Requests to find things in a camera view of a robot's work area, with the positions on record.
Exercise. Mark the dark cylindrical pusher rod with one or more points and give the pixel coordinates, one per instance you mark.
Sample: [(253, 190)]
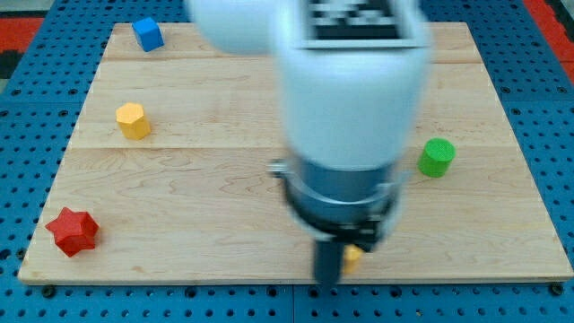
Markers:
[(327, 262)]

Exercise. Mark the grey black tool mount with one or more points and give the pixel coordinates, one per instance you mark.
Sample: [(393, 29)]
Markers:
[(360, 207)]

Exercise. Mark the yellow heart block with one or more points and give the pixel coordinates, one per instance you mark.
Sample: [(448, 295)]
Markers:
[(352, 258)]

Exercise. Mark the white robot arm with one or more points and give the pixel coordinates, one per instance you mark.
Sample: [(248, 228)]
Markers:
[(350, 79)]

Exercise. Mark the green cylinder block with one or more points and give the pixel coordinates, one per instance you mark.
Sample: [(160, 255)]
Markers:
[(436, 157)]

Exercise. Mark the wooden board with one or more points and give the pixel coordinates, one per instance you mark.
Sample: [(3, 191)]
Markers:
[(192, 202)]

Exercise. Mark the yellow hexagon block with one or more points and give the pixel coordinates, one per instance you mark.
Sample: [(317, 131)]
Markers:
[(132, 121)]

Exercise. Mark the red star block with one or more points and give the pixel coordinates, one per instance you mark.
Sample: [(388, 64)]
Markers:
[(73, 231)]

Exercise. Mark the blue cube block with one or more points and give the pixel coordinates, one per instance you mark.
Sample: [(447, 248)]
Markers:
[(148, 34)]

